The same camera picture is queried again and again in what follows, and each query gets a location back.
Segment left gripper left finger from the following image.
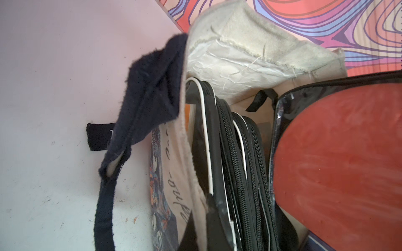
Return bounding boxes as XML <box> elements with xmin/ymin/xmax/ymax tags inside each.
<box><xmin>177</xmin><ymin>213</ymin><xmax>199</xmax><ymax>251</ymax></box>

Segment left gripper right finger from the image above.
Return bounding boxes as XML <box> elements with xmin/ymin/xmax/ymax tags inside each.
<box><xmin>206</xmin><ymin>194</ymin><xmax>233</xmax><ymax>251</ymax></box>

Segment beige canvas tote bag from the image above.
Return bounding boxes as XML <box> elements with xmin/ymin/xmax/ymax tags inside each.
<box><xmin>86</xmin><ymin>1</ymin><xmax>347</xmax><ymax>251</ymax></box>

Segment black paddle cases in bag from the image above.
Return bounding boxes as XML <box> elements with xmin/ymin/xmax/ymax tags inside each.
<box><xmin>186</xmin><ymin>77</ymin><xmax>280</xmax><ymax>251</ymax></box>

